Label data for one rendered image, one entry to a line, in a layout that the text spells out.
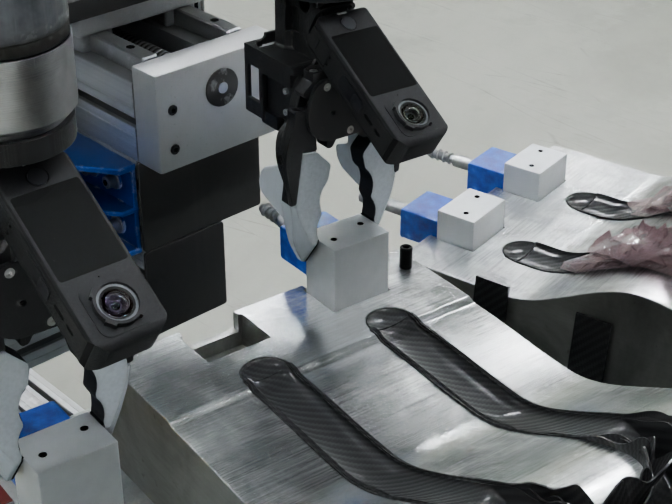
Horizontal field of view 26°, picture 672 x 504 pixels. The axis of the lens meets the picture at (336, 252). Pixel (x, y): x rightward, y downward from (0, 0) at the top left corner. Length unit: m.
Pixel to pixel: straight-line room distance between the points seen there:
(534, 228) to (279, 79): 0.33
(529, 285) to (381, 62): 0.27
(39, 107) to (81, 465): 0.22
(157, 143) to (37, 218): 0.48
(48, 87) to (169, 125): 0.50
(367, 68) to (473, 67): 2.77
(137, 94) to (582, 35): 2.84
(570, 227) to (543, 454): 0.40
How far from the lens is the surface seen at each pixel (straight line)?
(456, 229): 1.21
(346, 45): 0.98
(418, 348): 1.04
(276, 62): 1.02
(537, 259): 1.22
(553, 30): 4.00
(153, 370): 1.01
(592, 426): 0.93
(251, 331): 1.06
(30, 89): 0.72
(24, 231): 0.74
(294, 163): 1.01
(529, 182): 1.29
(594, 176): 1.35
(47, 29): 0.72
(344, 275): 1.05
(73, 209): 0.75
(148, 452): 1.01
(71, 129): 0.75
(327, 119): 1.01
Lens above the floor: 1.47
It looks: 30 degrees down
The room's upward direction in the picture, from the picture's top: straight up
